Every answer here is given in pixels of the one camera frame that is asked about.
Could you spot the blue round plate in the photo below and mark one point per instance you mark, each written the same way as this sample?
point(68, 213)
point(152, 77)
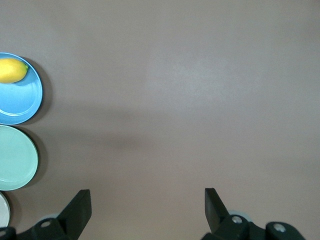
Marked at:
point(22, 102)

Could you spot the green round plate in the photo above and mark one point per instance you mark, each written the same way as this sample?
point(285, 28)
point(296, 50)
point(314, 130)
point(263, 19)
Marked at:
point(15, 157)

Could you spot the beige round plate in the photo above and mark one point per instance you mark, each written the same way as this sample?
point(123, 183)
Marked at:
point(3, 210)

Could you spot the yellow lemon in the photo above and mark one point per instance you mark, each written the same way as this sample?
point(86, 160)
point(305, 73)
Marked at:
point(11, 71)

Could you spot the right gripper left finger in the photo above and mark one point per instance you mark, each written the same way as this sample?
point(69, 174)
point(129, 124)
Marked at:
point(72, 215)

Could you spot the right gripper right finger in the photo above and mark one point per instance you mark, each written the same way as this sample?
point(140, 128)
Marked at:
point(217, 215)

